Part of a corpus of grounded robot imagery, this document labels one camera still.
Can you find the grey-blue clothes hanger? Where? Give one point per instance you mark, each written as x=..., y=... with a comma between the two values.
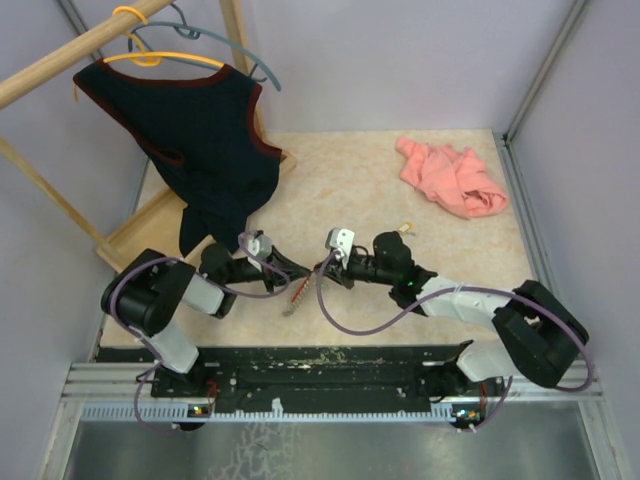
x=217, y=32

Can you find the dark navy vest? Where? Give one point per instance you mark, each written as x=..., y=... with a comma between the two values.
x=201, y=136

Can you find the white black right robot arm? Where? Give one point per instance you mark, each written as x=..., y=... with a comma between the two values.
x=537, y=336

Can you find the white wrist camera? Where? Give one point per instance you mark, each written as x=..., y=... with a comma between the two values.
x=257, y=245
x=340, y=239

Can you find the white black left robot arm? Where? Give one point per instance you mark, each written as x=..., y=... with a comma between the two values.
x=144, y=298

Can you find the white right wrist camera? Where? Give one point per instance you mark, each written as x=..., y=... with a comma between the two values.
x=340, y=239

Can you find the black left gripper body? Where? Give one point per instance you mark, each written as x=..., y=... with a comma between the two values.
x=248, y=272

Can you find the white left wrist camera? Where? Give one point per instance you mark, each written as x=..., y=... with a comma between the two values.
x=257, y=245

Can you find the pink crumpled cloth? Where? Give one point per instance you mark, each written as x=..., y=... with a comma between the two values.
x=458, y=181

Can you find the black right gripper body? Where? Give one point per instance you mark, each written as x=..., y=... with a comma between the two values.
x=365, y=268

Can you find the aluminium frame rail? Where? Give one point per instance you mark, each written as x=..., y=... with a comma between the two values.
x=110, y=391

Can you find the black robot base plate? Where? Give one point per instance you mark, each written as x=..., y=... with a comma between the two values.
x=324, y=380

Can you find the yellow clothes hanger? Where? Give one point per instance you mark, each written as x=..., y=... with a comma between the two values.
x=146, y=58

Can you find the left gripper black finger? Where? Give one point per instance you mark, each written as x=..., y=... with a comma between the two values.
x=295, y=262
x=290, y=276

